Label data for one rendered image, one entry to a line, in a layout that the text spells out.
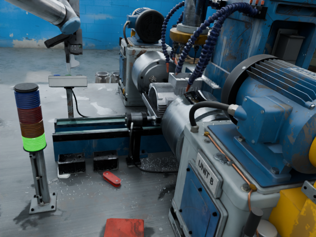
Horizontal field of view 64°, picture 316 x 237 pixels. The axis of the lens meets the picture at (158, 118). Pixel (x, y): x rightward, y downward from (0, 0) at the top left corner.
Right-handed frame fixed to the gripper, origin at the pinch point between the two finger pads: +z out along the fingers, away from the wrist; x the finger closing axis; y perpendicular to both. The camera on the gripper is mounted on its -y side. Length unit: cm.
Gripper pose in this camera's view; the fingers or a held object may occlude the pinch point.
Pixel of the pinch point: (67, 71)
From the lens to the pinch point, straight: 129.5
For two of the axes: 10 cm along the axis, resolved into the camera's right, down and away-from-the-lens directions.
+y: 9.6, -0.5, 2.9
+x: -2.9, -0.7, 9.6
